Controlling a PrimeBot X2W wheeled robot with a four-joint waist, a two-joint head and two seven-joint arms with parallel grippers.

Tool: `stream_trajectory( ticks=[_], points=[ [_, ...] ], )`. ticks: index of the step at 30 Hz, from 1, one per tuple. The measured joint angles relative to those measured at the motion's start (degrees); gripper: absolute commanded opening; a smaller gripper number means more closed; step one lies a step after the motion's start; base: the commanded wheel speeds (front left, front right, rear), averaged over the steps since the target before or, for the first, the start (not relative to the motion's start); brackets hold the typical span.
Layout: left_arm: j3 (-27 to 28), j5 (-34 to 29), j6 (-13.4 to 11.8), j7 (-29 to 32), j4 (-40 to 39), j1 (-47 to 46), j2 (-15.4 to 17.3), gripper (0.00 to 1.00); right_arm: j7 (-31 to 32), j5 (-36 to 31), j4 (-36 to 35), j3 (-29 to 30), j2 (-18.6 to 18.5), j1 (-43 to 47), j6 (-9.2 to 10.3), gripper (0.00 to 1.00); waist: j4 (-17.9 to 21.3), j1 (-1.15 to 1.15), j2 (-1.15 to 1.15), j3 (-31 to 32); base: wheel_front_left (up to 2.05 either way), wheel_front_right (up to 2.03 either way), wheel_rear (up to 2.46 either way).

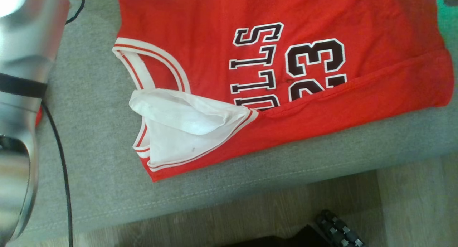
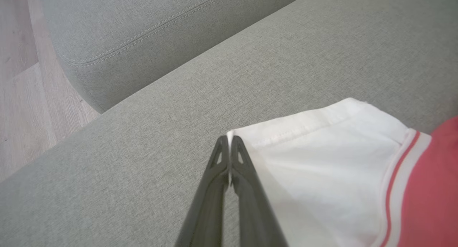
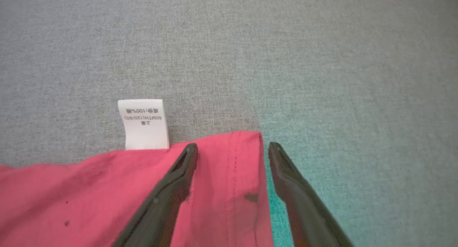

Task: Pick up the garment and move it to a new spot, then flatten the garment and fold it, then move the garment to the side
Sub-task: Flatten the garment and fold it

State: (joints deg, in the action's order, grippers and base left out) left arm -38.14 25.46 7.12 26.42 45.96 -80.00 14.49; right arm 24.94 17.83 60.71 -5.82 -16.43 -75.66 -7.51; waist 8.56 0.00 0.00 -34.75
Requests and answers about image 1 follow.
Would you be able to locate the red Bulls basketball jersey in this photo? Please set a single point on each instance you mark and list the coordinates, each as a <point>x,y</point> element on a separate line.
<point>322,107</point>

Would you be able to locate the grey sofa seat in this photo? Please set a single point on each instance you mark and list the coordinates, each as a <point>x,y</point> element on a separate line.
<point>107,189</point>

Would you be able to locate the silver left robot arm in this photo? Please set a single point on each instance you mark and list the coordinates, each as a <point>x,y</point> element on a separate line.
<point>21,43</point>

